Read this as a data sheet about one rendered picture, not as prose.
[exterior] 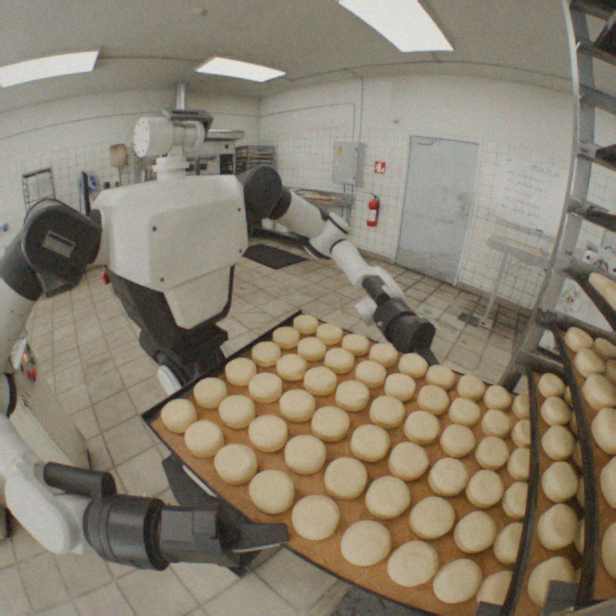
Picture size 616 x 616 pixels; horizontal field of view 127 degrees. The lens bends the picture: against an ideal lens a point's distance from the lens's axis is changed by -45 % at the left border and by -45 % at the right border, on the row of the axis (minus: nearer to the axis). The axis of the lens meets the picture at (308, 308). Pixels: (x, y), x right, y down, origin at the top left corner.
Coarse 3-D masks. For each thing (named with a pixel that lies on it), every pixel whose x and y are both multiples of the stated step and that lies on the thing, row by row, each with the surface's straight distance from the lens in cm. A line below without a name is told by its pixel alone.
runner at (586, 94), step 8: (584, 88) 52; (592, 88) 53; (584, 96) 50; (592, 96) 53; (600, 96) 53; (608, 96) 54; (592, 104) 52; (600, 104) 51; (608, 104) 51; (608, 112) 53
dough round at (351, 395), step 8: (344, 384) 42; (352, 384) 43; (360, 384) 43; (336, 392) 42; (344, 392) 41; (352, 392) 41; (360, 392) 42; (368, 392) 42; (336, 400) 42; (344, 400) 40; (352, 400) 40; (360, 400) 40; (344, 408) 41; (352, 408) 41; (360, 408) 41
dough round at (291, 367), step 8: (280, 360) 46; (288, 360) 46; (296, 360) 46; (304, 360) 46; (280, 368) 44; (288, 368) 44; (296, 368) 44; (304, 368) 45; (280, 376) 45; (288, 376) 44; (296, 376) 44
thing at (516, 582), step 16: (528, 368) 53; (528, 384) 50; (528, 480) 37; (528, 496) 36; (528, 512) 34; (528, 528) 33; (528, 544) 34; (512, 576) 32; (512, 592) 31; (512, 608) 32
